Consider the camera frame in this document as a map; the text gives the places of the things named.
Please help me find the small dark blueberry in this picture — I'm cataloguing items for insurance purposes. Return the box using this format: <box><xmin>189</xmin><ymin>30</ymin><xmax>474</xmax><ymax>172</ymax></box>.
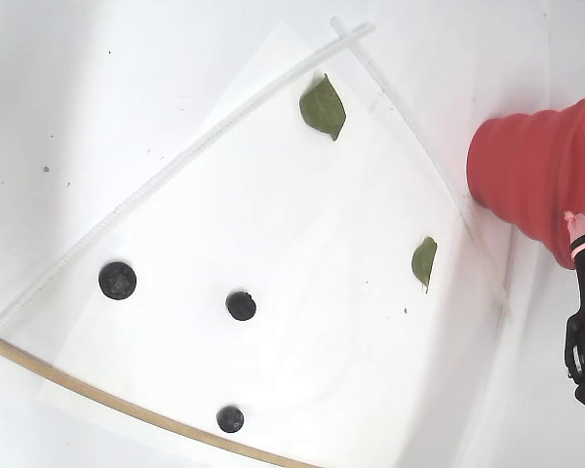
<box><xmin>215</xmin><ymin>405</ymin><xmax>246</xmax><ymax>434</ymax></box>
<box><xmin>224</xmin><ymin>291</ymin><xmax>257</xmax><ymax>322</ymax></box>

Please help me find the large dark blueberry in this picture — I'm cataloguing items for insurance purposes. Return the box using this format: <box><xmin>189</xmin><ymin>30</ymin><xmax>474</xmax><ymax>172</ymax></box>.
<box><xmin>97</xmin><ymin>260</ymin><xmax>138</xmax><ymax>300</ymax></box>

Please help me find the white paper sheet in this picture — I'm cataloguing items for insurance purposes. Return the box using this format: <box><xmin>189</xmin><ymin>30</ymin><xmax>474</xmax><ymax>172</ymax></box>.
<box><xmin>36</xmin><ymin>18</ymin><xmax>506</xmax><ymax>468</ymax></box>

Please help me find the small narrow green leaf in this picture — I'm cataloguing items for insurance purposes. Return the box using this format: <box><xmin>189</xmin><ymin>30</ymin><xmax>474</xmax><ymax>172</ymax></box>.
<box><xmin>410</xmin><ymin>236</ymin><xmax>439</xmax><ymax>294</ymax></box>

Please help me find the long wooden dowel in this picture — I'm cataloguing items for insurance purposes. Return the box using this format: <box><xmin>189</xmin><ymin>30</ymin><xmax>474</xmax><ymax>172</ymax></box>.
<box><xmin>0</xmin><ymin>326</ymin><xmax>326</xmax><ymax>468</ymax></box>

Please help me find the long white ridged rod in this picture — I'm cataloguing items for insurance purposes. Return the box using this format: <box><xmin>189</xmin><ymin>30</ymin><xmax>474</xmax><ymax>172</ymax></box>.
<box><xmin>329</xmin><ymin>16</ymin><xmax>513</xmax><ymax>318</ymax></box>
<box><xmin>0</xmin><ymin>21</ymin><xmax>375</xmax><ymax>355</ymax></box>

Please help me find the red collapsible silicone cup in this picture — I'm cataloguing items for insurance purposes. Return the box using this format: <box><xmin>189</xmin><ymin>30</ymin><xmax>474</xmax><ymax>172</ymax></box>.
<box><xmin>466</xmin><ymin>97</ymin><xmax>585</xmax><ymax>270</ymax></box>

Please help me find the large green leaf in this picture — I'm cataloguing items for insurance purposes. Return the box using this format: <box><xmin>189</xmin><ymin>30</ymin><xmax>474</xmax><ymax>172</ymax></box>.
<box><xmin>298</xmin><ymin>72</ymin><xmax>347</xmax><ymax>142</ymax></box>

